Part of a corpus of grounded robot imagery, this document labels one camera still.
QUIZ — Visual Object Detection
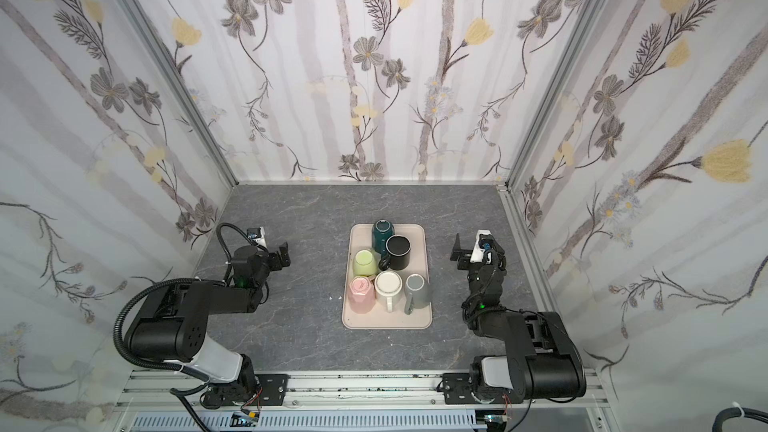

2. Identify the grey mug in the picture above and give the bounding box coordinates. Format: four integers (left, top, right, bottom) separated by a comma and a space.
404, 273, 431, 315

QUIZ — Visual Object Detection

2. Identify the white cream mug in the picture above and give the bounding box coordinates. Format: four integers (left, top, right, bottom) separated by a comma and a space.
374, 271, 403, 313

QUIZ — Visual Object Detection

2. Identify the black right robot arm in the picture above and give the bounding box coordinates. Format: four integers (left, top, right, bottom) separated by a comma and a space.
440, 230, 587, 404

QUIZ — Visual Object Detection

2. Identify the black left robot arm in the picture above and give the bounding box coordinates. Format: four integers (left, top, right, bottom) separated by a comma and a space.
112, 222, 291, 409

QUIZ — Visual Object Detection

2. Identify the black mug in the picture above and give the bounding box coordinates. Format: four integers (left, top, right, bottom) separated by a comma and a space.
378, 235, 411, 271

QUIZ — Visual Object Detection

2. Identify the dark green mug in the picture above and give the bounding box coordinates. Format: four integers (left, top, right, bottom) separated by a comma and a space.
371, 219, 394, 255

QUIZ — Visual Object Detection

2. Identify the light green mug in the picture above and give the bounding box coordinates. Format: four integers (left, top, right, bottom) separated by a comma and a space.
352, 249, 379, 277

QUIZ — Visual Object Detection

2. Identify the pink mug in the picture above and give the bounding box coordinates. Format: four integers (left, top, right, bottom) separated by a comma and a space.
347, 276, 376, 314

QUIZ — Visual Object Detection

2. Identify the beige rectangular tray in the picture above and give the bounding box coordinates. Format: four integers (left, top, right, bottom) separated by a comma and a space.
342, 224, 433, 330

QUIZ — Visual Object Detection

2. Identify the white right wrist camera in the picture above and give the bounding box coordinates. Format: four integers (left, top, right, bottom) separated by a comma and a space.
470, 230, 496, 265

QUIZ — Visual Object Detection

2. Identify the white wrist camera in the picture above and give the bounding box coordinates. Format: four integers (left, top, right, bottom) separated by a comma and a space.
246, 227, 267, 249
470, 230, 496, 265

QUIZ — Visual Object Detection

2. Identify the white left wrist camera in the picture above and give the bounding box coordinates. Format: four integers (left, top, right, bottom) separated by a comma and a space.
246, 227, 267, 249

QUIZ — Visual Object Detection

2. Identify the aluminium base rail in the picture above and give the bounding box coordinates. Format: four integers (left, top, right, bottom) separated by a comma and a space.
107, 370, 620, 431

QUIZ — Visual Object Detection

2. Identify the black corrugated cable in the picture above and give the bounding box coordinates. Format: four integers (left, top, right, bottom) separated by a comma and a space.
711, 406, 768, 432

